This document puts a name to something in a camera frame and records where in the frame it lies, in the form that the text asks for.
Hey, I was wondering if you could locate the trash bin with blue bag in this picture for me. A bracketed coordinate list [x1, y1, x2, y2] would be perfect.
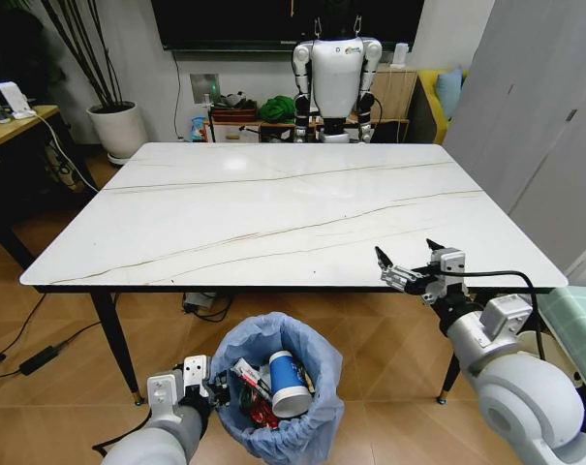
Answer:
[208, 311, 347, 461]

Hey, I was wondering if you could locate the dark red box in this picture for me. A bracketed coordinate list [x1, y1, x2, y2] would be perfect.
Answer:
[209, 107, 261, 124]

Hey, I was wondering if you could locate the white plant pot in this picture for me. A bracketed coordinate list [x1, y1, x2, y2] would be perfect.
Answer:
[86, 100, 147, 167]

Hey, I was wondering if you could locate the blue snack bag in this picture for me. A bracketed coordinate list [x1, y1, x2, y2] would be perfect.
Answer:
[189, 116, 210, 143]

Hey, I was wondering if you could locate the yellow sofa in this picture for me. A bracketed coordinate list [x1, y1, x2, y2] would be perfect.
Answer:
[416, 67, 470, 145]

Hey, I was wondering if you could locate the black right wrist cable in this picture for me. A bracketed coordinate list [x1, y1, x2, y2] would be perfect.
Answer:
[459, 269, 549, 360]

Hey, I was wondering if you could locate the tall dark stemmed plant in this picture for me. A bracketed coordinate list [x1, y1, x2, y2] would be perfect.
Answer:
[40, 0, 132, 111]

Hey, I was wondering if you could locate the blue cushion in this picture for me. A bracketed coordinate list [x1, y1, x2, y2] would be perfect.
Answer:
[434, 66, 470, 123]

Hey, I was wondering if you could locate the white cable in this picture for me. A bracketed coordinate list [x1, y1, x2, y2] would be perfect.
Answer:
[29, 111, 94, 191]

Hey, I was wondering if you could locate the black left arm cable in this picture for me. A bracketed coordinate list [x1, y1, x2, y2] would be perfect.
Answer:
[91, 424, 146, 455]

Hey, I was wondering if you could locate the black and white plush toy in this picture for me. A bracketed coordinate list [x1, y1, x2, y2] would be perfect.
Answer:
[223, 90, 259, 111]

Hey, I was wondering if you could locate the wooden cabinet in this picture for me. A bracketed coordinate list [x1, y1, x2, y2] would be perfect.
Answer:
[369, 66, 419, 123]

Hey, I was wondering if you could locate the black television screen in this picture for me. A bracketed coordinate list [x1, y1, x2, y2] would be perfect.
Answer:
[150, 0, 426, 53]

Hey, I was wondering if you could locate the blue and white paper cup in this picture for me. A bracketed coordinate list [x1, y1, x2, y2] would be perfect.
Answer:
[266, 350, 312, 419]

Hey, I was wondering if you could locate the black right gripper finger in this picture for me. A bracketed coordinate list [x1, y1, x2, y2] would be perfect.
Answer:
[425, 237, 451, 266]
[373, 245, 418, 294]

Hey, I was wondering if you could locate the black floor cable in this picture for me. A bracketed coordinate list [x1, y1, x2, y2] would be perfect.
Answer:
[0, 293, 105, 384]

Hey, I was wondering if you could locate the white and red wrapper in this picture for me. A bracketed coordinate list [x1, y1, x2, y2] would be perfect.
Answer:
[230, 357, 272, 392]

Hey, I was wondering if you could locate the wooden desk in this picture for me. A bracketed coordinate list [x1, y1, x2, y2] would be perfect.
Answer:
[0, 104, 101, 273]

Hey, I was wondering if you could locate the white humanoid robot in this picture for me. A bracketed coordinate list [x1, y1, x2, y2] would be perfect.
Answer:
[291, 16, 385, 145]

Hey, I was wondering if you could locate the black table leg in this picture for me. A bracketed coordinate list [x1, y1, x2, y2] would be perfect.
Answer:
[88, 290, 145, 407]
[436, 356, 462, 406]

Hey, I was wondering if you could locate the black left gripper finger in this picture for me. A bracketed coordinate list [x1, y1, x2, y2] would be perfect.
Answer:
[208, 370, 234, 409]

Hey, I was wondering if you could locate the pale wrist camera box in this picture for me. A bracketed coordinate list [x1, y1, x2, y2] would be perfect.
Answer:
[182, 355, 212, 388]
[430, 248, 469, 279]

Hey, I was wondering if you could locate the black power adapter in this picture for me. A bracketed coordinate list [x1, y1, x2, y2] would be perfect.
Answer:
[18, 343, 57, 376]

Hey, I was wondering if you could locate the power strip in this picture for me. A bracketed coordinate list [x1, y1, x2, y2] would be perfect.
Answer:
[182, 292, 217, 315]

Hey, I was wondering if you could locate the green cloth bundle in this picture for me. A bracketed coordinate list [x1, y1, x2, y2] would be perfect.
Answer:
[259, 95, 297, 125]

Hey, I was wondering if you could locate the red snack wrapper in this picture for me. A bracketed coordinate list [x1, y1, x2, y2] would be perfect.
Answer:
[237, 382, 280, 431]

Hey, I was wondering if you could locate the green checkered cloth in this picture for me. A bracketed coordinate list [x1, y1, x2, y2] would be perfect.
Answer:
[536, 285, 586, 387]

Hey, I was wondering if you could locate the grey wardrobe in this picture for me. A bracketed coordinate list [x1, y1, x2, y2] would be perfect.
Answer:
[441, 0, 586, 288]

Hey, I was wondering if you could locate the white charging stand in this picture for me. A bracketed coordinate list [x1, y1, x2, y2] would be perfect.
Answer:
[0, 80, 37, 121]

